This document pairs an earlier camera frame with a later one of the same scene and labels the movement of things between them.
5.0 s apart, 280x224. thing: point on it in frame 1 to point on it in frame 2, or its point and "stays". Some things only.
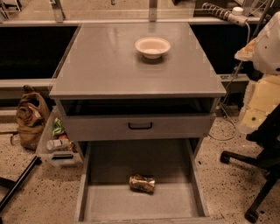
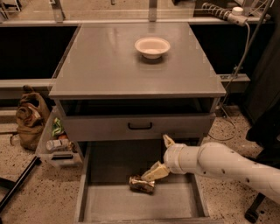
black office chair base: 267,157 stays
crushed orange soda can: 142,183 stays
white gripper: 268,53 to 171,158
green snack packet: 58,128 stays
